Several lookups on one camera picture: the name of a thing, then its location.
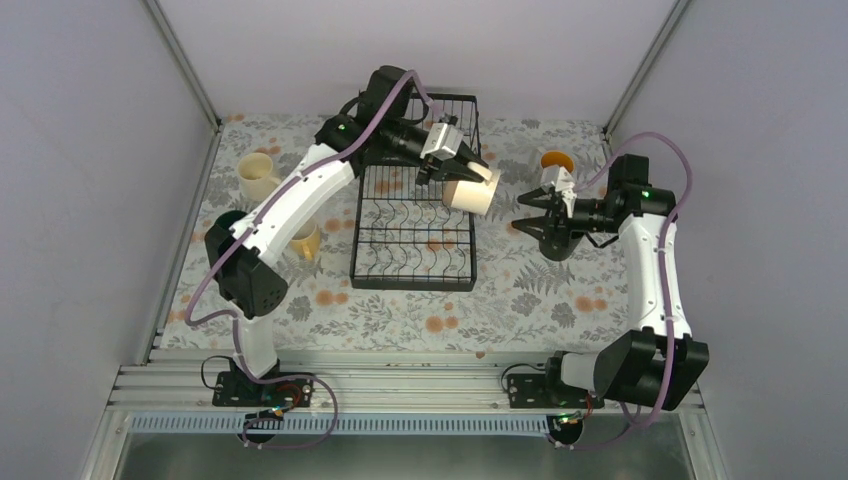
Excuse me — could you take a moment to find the black wire dish rack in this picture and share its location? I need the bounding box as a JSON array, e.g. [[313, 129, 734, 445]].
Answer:
[[349, 90, 481, 293]]

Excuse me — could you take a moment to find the dark green ceramic mug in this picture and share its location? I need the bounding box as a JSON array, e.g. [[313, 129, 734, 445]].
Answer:
[[213, 210, 247, 231]]

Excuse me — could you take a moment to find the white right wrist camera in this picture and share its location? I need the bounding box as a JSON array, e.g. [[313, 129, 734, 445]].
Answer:
[[540, 165, 576, 196]]

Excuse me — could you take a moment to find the cream ribbed ceramic mug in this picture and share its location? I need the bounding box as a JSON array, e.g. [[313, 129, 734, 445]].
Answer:
[[236, 152, 282, 202]]

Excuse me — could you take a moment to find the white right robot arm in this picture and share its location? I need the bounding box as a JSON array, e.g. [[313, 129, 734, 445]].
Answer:
[[513, 154, 709, 411]]

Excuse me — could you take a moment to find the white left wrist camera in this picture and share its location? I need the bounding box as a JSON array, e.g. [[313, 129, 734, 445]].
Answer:
[[420, 122, 464, 161]]

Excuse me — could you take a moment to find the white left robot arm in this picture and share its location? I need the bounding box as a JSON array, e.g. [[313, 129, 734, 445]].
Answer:
[[190, 65, 499, 405]]

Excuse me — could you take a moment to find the floral iridescent white mug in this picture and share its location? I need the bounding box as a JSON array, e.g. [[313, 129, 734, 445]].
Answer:
[[539, 150, 575, 190]]

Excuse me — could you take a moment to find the beige and white mug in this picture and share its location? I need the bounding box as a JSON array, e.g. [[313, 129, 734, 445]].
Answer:
[[442, 162, 501, 216]]

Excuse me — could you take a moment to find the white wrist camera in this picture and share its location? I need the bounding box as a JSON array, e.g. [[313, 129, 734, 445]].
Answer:
[[540, 165, 576, 196], [420, 122, 464, 161]]

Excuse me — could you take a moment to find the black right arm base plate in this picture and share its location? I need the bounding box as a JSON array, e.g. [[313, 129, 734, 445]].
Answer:
[[505, 373, 605, 409]]

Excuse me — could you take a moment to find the floral patterned table mat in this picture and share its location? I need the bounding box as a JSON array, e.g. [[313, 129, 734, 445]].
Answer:
[[160, 114, 627, 352]]

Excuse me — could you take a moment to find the black mug white rim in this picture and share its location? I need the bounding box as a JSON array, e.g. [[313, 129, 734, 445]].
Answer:
[[539, 229, 582, 262]]

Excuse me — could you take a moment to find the aluminium mounting rail frame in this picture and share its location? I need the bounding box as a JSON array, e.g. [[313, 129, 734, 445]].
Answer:
[[79, 0, 730, 480]]

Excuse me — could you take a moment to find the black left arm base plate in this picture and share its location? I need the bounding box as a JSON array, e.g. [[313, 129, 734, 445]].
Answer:
[[211, 370, 314, 409]]

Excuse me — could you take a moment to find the yellow ceramic mug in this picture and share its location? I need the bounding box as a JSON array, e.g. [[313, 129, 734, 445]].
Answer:
[[289, 219, 321, 261]]

